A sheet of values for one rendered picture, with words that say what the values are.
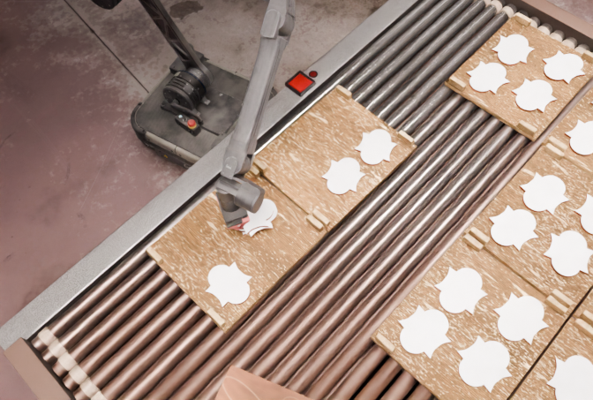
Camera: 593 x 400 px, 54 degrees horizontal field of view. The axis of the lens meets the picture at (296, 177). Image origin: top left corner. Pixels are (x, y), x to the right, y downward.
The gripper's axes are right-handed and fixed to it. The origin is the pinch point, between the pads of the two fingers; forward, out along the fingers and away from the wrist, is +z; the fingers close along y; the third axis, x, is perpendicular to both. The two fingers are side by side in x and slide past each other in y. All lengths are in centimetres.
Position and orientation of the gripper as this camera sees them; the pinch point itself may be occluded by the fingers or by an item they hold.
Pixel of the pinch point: (235, 218)
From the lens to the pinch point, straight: 173.0
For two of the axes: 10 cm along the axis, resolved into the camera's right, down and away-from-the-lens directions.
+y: -3.7, -7.9, 4.9
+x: -9.3, 3.3, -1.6
